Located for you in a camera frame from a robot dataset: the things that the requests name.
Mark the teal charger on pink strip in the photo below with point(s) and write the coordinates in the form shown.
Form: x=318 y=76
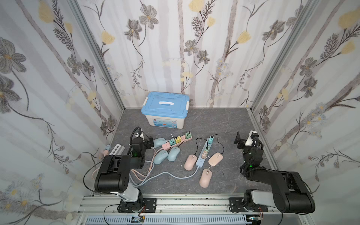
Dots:
x=172 y=142

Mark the blue mouse near strip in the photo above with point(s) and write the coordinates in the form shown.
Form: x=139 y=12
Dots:
x=159 y=142

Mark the blue mouse right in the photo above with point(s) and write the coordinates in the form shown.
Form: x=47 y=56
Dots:
x=173 y=153

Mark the white multi socket power strip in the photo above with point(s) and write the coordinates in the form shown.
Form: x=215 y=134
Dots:
x=117 y=150

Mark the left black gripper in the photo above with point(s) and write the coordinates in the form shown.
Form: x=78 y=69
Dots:
x=148 y=142

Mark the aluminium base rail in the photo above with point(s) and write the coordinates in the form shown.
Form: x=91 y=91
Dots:
x=190 y=209

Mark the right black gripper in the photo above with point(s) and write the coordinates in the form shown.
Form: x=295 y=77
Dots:
x=243 y=141

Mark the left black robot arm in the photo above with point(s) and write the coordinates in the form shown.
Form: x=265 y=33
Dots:
x=114 y=174

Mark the blue mouse left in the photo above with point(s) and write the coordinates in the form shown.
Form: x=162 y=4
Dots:
x=160 y=157

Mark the green charger on pink strip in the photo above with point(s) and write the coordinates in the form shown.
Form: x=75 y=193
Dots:
x=188 y=135

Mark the blue lid storage box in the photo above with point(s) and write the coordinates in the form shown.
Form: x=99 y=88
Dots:
x=167 y=110

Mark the peach mouse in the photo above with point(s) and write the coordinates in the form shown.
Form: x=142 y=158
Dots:
x=215 y=159

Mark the pink power strip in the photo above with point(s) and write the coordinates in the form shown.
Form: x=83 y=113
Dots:
x=167 y=147

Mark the light blue power strip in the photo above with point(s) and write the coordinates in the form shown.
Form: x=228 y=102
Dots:
x=205 y=151

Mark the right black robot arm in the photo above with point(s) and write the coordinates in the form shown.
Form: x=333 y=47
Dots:
x=289 y=193

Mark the pink mouse front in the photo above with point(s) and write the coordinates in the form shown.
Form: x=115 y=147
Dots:
x=205 y=178

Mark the yellow charger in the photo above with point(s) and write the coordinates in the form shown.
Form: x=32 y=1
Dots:
x=178 y=139

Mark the pink mouse left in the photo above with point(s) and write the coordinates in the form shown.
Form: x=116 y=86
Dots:
x=190 y=162

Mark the pink mouse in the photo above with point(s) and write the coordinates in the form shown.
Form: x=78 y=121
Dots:
x=205 y=178
x=190 y=162

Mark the teal charger on blue strip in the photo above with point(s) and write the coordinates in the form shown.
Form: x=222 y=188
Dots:
x=210 y=140

